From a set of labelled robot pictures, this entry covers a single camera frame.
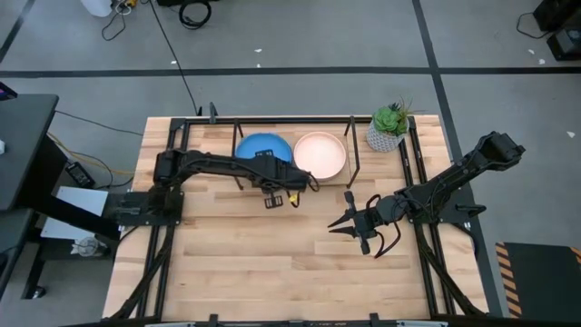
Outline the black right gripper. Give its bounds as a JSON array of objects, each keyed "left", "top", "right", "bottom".
[{"left": 327, "top": 190, "right": 385, "bottom": 256}]

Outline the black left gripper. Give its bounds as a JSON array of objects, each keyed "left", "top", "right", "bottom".
[{"left": 254, "top": 149, "right": 313, "bottom": 209}]

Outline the peach plate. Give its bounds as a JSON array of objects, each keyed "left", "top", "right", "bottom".
[{"left": 293, "top": 131, "right": 349, "bottom": 182}]

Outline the blue plate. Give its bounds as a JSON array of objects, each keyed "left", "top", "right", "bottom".
[{"left": 234, "top": 132, "right": 294, "bottom": 164}]

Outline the wooden shelf with black legs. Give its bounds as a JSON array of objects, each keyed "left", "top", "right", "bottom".
[{"left": 230, "top": 116, "right": 362, "bottom": 192}]

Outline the succulent in white pot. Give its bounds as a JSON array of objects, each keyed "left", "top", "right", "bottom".
[{"left": 366, "top": 97, "right": 423, "bottom": 154}]

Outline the black mat with hazard stripes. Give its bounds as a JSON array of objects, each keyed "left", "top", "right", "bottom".
[{"left": 494, "top": 242, "right": 581, "bottom": 319}]

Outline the black power adapter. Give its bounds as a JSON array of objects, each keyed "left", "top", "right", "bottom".
[{"left": 64, "top": 161, "right": 97, "bottom": 190}]

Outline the white sheet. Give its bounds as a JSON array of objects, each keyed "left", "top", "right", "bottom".
[{"left": 40, "top": 185, "right": 110, "bottom": 242}]

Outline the white container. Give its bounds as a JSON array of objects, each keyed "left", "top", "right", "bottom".
[{"left": 80, "top": 0, "right": 113, "bottom": 18}]

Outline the black desk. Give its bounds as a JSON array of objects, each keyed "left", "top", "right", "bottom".
[{"left": 0, "top": 93, "right": 122, "bottom": 301}]

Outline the black equipment box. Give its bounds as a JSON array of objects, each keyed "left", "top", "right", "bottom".
[{"left": 547, "top": 26, "right": 581, "bottom": 63}]

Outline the black equipment case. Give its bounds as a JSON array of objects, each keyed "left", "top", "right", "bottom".
[{"left": 533, "top": 0, "right": 581, "bottom": 33}]

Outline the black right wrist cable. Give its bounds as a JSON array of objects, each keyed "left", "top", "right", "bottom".
[{"left": 365, "top": 194, "right": 403, "bottom": 259}]

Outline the black metal table frame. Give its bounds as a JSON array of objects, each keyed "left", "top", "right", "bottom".
[{"left": 102, "top": 115, "right": 489, "bottom": 327}]

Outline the coiled black cable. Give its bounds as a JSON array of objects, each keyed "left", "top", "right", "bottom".
[{"left": 178, "top": 0, "right": 213, "bottom": 31}]

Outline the long black floor cable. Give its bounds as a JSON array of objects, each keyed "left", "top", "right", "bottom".
[{"left": 148, "top": 0, "right": 202, "bottom": 115}]

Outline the thin black floor cable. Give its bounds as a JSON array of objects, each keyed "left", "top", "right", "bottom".
[{"left": 54, "top": 110, "right": 144, "bottom": 136}]

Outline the thin cable with yellow plug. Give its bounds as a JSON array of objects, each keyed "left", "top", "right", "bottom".
[{"left": 100, "top": 0, "right": 140, "bottom": 42}]

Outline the thin black looped cable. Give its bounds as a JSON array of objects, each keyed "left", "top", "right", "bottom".
[{"left": 516, "top": 11, "right": 548, "bottom": 40}]

